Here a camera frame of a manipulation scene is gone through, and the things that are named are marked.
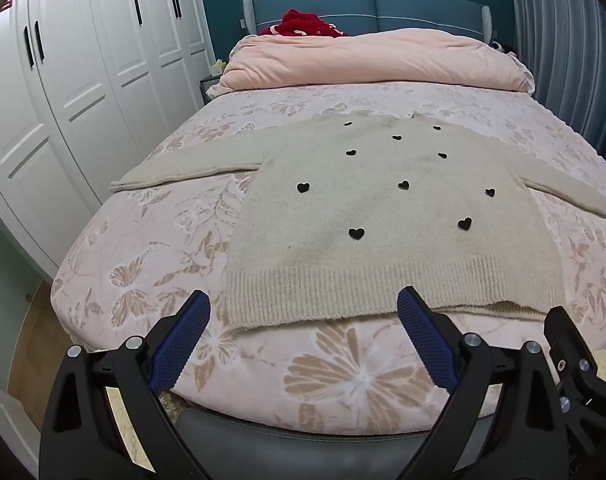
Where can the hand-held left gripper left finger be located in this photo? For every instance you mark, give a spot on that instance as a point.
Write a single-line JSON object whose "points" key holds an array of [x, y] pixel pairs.
{"points": [[183, 335]]}

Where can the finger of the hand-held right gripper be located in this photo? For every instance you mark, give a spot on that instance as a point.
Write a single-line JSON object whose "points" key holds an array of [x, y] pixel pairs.
{"points": [[570, 345]]}

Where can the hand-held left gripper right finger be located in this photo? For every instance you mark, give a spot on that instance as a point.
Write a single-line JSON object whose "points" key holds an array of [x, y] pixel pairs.
{"points": [[425, 335]]}

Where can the beige knit sweater black hearts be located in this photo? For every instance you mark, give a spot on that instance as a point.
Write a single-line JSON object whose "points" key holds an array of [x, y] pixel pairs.
{"points": [[333, 205]]}

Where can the pink floral bedsheet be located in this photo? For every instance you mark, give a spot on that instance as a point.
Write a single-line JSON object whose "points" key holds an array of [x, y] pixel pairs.
{"points": [[158, 240]]}

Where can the dark nightstand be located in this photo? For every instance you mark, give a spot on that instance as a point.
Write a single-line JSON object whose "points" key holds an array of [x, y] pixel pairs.
{"points": [[210, 87]]}

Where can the tissue box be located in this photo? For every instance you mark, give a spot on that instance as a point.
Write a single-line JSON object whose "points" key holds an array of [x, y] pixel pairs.
{"points": [[217, 67]]}

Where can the white wardrobe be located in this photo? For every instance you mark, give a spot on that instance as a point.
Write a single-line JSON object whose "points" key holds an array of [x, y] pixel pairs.
{"points": [[73, 85]]}

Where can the pink duvet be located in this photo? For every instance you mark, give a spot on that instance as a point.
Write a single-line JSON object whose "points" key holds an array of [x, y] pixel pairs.
{"points": [[363, 60]]}

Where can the black and white object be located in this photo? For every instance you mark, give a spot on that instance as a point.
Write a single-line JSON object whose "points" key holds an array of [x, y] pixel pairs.
{"points": [[503, 48]]}

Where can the blue-grey curtain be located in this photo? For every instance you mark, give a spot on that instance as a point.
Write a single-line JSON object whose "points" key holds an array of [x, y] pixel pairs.
{"points": [[568, 45]]}

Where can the blue padded headboard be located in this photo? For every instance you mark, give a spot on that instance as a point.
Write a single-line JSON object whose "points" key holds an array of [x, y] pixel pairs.
{"points": [[413, 7]]}

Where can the red cloth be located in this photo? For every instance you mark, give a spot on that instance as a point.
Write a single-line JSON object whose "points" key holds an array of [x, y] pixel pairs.
{"points": [[303, 24]]}

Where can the red paper-cut decoration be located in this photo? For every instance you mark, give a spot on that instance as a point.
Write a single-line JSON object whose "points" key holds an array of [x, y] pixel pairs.
{"points": [[7, 4]]}

